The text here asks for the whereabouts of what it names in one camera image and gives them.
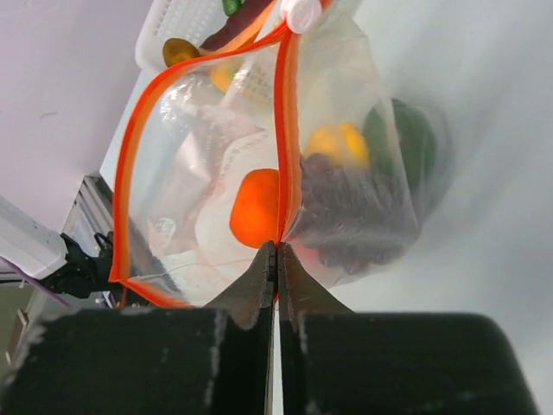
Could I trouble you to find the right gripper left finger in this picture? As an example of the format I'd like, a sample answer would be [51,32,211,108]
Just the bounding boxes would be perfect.
[1,243,276,414]

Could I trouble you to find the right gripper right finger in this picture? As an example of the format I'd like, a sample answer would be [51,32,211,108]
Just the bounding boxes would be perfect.
[276,244,537,414]

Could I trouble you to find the orange toy orange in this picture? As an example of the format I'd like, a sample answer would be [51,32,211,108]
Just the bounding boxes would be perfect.
[229,169,279,249]

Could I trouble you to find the purple toy grapes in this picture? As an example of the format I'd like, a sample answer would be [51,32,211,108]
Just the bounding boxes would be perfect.
[291,153,420,275]

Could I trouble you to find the yellow toy bell pepper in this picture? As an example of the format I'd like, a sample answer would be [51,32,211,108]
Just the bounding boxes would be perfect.
[303,123,371,169]

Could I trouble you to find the clear zip top bag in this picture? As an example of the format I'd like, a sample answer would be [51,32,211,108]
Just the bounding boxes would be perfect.
[109,1,452,307]

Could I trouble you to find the green toy avocado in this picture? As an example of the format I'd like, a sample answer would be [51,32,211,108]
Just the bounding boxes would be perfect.
[362,99,437,194]

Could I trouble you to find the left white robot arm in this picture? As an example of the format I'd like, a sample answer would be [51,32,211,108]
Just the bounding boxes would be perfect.
[1,198,121,303]

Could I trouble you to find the yellow green toy mango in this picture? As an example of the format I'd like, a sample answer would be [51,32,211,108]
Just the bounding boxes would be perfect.
[210,59,243,93]

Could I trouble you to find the brown toy potato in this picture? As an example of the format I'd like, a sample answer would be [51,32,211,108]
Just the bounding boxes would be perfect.
[162,38,200,67]

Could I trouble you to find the orange toy papaya slice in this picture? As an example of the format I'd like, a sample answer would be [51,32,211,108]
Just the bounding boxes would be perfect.
[199,0,276,54]

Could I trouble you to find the white plastic basket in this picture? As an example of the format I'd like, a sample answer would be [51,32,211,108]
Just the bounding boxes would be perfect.
[134,0,277,109]

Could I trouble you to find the green toy cucumber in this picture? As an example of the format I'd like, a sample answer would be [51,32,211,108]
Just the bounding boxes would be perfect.
[222,0,243,17]

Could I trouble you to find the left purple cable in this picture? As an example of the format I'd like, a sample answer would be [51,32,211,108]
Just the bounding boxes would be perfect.
[0,257,73,309]

